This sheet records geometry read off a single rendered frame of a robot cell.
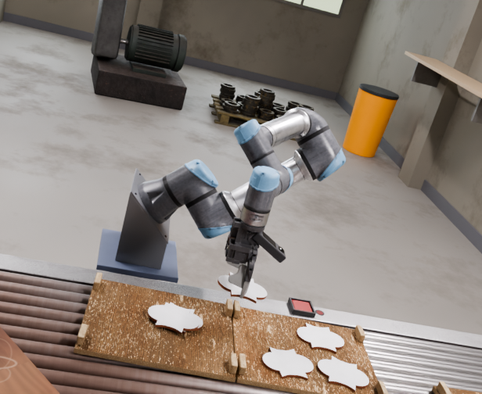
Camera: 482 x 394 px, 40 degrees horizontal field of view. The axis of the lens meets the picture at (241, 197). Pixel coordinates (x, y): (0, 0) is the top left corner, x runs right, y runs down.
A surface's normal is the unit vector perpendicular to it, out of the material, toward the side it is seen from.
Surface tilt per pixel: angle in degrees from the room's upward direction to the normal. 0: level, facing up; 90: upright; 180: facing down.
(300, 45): 90
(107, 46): 78
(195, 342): 0
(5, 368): 0
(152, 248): 90
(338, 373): 0
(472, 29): 90
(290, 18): 90
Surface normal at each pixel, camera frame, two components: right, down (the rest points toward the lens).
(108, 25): 0.29, 0.22
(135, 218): 0.07, 0.38
